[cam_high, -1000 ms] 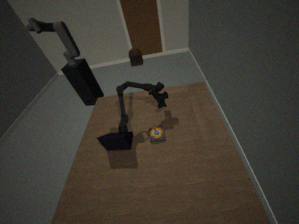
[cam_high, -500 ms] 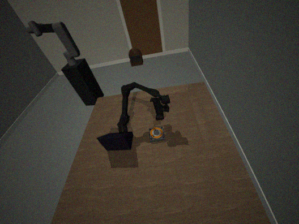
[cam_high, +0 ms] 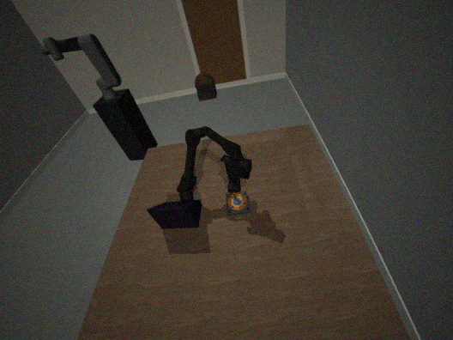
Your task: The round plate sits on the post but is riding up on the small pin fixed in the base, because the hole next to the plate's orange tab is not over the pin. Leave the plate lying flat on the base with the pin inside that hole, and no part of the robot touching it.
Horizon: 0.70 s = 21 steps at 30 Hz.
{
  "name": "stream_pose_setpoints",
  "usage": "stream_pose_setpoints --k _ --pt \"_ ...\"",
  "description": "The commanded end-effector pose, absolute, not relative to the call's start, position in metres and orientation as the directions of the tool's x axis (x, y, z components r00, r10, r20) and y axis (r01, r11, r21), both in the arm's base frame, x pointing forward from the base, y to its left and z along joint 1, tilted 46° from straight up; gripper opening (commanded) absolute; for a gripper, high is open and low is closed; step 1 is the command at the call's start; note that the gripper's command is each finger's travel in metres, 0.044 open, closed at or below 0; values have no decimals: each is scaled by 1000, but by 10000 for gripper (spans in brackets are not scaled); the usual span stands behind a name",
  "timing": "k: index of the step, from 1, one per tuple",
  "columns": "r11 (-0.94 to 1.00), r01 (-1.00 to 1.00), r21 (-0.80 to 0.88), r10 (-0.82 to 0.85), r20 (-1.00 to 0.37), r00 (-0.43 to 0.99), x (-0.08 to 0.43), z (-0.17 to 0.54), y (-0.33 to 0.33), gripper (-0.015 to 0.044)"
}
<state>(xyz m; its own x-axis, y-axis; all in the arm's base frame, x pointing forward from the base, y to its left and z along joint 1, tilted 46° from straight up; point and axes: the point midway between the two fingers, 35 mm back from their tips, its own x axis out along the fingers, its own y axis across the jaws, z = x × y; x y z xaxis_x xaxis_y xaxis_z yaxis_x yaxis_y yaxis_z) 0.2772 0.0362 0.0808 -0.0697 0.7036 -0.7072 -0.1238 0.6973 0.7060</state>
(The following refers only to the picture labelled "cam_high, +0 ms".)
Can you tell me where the orange round plate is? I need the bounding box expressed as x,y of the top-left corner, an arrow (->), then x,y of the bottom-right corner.
227,192 -> 247,210

